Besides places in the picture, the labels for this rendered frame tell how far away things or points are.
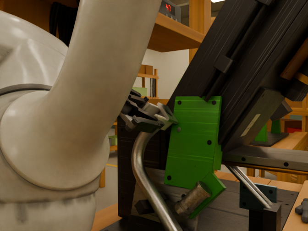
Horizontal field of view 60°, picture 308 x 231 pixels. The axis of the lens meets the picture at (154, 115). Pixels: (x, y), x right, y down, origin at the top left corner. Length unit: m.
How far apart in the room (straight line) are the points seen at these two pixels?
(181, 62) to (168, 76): 0.80
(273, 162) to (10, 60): 0.56
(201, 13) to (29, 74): 1.27
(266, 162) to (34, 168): 0.54
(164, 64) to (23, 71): 11.03
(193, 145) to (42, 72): 0.38
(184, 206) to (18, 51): 0.41
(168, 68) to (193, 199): 10.70
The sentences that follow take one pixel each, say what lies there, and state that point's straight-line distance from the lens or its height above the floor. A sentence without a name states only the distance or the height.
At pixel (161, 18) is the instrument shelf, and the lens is 0.89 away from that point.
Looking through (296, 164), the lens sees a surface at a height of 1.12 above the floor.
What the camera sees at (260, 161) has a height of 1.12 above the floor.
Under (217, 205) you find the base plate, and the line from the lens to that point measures 1.00.
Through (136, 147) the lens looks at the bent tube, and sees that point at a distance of 0.64.
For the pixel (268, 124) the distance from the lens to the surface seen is 4.77.
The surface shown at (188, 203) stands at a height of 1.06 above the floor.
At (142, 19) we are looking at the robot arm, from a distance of 0.19.
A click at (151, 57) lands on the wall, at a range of 11.73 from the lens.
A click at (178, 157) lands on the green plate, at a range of 0.62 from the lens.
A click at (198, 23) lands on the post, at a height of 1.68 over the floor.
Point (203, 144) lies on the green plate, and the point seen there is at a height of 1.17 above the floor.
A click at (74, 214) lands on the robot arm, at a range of 0.26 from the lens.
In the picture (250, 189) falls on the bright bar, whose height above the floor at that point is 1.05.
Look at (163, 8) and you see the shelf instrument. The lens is 0.97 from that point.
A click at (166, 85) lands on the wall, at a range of 11.17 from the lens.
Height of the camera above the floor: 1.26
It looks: 3 degrees down
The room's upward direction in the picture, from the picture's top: straight up
